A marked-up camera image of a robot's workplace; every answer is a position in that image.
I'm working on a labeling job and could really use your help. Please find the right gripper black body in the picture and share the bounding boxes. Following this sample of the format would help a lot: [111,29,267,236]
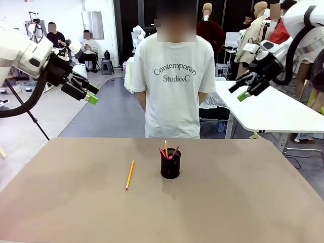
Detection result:
[249,54,285,83]

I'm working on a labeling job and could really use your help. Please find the mannequin in beige coat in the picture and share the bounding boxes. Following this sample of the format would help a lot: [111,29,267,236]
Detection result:
[234,1,269,64]

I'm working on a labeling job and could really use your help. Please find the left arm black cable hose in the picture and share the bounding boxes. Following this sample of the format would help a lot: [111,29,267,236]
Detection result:
[0,72,49,118]

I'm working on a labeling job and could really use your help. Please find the white monitor back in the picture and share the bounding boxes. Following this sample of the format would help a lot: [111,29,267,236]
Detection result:
[224,31,244,48]

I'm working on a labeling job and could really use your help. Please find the grey plastic stool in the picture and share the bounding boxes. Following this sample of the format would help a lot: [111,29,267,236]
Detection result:
[101,59,115,75]

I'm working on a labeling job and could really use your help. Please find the black floor cable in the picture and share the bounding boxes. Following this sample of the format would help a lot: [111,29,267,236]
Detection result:
[285,151,302,170]

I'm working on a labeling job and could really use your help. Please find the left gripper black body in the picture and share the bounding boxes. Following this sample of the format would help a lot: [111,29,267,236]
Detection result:
[46,49,85,87]

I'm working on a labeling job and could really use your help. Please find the person in dark clothes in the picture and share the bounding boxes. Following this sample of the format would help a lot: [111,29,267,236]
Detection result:
[309,47,324,113]

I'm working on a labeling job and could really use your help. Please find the white work table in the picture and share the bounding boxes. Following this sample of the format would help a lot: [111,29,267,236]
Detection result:
[214,79,324,155]

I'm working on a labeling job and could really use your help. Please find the background robot with red parts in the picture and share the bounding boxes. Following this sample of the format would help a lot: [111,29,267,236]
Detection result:
[27,11,43,44]

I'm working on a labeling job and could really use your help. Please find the table with cream cloth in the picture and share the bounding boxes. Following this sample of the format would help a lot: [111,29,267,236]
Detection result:
[123,56,139,95]

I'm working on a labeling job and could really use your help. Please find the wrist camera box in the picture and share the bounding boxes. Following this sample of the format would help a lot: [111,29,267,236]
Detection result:
[66,40,82,56]
[242,42,261,54]

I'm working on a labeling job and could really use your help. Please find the seated person in black shirt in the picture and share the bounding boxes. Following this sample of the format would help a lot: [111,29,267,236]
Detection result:
[46,22,68,49]

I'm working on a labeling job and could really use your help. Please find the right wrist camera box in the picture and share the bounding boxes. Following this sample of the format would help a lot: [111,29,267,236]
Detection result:
[242,42,261,54]

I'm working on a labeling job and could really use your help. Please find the small white background robot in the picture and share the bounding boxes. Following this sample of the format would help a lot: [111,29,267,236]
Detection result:
[132,24,147,53]

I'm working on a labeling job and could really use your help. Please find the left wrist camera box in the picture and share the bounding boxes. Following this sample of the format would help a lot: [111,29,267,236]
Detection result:
[66,40,82,56]

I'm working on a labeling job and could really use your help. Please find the black mesh pen holder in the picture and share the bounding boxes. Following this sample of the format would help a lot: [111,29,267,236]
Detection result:
[160,148,182,180]

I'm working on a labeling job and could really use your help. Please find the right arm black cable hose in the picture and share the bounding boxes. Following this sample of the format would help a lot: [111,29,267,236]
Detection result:
[274,22,318,86]

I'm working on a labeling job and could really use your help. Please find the person's right forearm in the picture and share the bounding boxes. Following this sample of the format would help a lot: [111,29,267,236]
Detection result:
[137,91,148,112]

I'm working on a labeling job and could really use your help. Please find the mannequin in dark red garment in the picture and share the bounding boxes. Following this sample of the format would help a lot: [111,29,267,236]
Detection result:
[196,2,226,53]

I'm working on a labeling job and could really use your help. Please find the person's left forearm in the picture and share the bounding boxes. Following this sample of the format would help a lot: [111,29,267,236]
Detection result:
[197,90,208,107]

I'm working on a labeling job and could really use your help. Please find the white wall panel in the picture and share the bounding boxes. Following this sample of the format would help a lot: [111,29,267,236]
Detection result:
[81,10,105,41]

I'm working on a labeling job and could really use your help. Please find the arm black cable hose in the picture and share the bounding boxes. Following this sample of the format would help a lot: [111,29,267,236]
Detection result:
[0,72,49,118]
[274,22,318,86]

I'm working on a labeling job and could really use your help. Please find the person in white T-shirt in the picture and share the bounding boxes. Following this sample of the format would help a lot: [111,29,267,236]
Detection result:
[130,0,217,139]

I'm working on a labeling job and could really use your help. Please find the clear plastic bag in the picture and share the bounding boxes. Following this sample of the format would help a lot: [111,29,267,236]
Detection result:
[199,91,229,110]

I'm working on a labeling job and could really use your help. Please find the seated person in white top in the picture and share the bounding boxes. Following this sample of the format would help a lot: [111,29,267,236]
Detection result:
[77,29,101,73]

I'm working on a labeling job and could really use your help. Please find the black tripod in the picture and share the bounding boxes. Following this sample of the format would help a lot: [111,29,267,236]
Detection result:
[4,80,51,141]

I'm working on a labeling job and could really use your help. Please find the person in red top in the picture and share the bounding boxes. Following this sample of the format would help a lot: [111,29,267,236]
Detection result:
[267,3,291,46]

